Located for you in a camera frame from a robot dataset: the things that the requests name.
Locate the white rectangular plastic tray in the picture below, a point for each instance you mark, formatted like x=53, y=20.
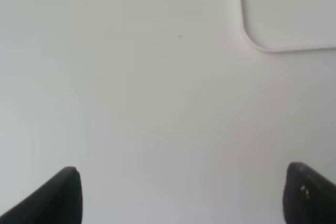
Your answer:
x=288, y=25

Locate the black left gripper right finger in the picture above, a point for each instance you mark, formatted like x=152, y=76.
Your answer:
x=308, y=197

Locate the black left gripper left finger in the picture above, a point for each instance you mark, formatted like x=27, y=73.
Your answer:
x=59, y=200

